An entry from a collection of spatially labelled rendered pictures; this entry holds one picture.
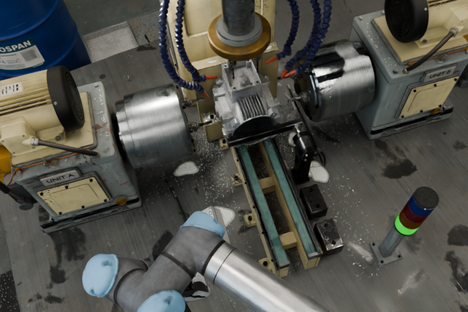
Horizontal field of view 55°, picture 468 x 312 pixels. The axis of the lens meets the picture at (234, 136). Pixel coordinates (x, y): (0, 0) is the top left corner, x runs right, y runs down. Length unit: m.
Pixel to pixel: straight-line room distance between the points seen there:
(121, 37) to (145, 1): 0.85
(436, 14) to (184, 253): 1.02
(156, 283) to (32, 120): 0.64
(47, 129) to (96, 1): 2.41
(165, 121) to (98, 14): 2.26
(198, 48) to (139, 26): 1.18
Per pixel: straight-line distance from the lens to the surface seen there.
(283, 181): 1.48
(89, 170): 1.38
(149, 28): 2.69
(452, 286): 1.60
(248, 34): 1.26
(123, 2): 3.57
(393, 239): 1.43
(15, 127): 1.28
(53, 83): 1.25
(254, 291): 0.81
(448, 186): 1.74
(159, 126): 1.35
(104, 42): 2.75
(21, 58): 2.79
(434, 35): 1.57
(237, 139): 1.43
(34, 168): 1.38
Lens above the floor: 2.24
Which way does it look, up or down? 58 degrees down
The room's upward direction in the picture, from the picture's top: 5 degrees counter-clockwise
